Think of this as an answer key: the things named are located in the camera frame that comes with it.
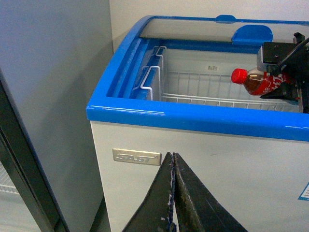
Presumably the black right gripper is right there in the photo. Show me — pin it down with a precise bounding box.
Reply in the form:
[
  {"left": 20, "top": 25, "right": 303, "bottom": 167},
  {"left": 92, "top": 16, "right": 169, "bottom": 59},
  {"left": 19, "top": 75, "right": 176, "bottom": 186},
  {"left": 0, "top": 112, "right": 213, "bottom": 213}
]
[{"left": 257, "top": 32, "right": 309, "bottom": 114}]

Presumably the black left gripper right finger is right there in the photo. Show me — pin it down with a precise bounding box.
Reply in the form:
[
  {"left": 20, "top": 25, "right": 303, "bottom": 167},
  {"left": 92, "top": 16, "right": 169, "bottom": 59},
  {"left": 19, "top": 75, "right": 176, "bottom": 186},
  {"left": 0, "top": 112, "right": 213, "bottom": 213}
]
[{"left": 173, "top": 153, "right": 246, "bottom": 232}]

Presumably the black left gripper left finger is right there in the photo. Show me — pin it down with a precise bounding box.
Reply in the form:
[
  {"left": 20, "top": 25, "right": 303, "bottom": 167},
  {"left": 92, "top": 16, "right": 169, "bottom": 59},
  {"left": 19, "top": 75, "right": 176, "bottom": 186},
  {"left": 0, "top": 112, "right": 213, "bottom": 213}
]
[{"left": 123, "top": 152, "right": 177, "bottom": 232}]

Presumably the red label cola bottle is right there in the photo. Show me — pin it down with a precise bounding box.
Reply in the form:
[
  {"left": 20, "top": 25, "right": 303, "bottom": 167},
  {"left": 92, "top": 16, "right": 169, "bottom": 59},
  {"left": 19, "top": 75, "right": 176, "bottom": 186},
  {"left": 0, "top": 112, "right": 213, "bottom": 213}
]
[{"left": 231, "top": 68, "right": 292, "bottom": 96}]

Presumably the sliding glass freezer lid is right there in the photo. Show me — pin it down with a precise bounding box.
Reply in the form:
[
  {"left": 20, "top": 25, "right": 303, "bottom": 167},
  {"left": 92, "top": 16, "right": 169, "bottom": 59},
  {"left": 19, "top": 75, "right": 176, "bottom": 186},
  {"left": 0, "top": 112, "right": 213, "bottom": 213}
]
[{"left": 140, "top": 19, "right": 309, "bottom": 47}]

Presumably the grey upright display fridge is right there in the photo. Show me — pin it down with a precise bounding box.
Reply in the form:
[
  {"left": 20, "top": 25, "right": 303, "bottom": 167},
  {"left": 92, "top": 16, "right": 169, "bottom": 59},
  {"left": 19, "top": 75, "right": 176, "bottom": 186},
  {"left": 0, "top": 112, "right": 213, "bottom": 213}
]
[{"left": 0, "top": 0, "right": 113, "bottom": 232}]

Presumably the white blue chest freezer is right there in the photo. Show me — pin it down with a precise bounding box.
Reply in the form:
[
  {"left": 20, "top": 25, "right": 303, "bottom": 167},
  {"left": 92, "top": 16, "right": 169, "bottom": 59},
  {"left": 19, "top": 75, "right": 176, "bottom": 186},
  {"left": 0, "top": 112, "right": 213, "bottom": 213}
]
[{"left": 86, "top": 15, "right": 309, "bottom": 232}]

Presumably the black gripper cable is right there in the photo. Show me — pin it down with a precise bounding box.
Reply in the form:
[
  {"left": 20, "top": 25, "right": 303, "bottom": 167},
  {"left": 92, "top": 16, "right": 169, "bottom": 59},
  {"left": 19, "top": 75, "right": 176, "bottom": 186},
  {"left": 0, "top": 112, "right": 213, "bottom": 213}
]
[{"left": 277, "top": 36, "right": 309, "bottom": 67}]

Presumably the white wire freezer basket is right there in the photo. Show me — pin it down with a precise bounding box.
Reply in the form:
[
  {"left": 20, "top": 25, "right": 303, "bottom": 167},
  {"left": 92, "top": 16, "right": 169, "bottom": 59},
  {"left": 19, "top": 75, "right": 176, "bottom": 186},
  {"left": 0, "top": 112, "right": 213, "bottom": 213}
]
[{"left": 132, "top": 65, "right": 301, "bottom": 113}]

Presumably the white wire rear basket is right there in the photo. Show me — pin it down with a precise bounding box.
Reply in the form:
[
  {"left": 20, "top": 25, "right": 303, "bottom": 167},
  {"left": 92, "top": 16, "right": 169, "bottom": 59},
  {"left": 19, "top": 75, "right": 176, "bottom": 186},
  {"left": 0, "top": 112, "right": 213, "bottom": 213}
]
[{"left": 151, "top": 45, "right": 168, "bottom": 73}]

